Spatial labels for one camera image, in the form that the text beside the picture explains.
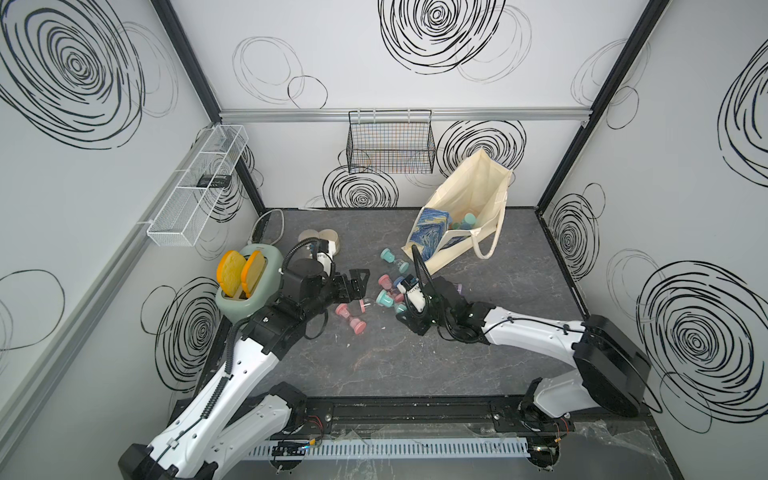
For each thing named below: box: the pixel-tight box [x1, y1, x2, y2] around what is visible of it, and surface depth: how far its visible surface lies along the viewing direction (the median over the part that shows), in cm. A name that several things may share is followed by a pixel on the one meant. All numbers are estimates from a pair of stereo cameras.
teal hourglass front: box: [460, 212, 477, 230], surface depth 104 cm
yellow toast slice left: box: [216, 250, 246, 298], surface depth 80 cm
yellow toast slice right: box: [241, 250, 265, 298], surface depth 78 cm
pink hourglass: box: [378, 274, 393, 290], surface depth 98 cm
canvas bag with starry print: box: [401, 148, 514, 276], surface depth 95 cm
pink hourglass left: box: [335, 303, 367, 335], surface depth 90 cm
